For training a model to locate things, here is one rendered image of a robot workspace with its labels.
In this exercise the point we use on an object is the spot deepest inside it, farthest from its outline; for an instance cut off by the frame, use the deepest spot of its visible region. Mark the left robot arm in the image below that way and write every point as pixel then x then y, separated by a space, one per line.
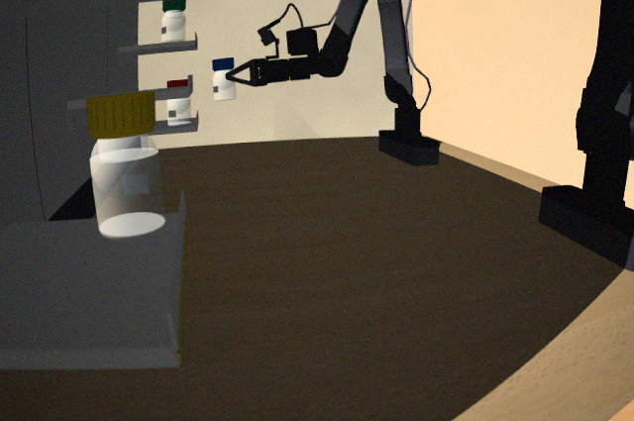
pixel 605 123

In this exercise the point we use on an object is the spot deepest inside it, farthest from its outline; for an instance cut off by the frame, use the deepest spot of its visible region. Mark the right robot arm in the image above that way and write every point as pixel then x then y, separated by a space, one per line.
pixel 332 60

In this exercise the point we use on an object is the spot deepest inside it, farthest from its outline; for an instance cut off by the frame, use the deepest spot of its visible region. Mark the white bottle with green cap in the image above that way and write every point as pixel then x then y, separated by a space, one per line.
pixel 173 23

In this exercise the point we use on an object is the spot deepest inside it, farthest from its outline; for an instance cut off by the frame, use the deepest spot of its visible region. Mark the clear glass bottle with yellow cap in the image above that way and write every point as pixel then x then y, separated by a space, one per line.
pixel 124 166

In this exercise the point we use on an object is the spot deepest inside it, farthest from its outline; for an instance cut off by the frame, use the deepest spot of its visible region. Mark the bottle with dark blue cap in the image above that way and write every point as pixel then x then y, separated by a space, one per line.
pixel 224 89

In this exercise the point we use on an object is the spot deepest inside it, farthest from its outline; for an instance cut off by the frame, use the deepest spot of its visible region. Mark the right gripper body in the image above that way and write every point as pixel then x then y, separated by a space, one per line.
pixel 275 70

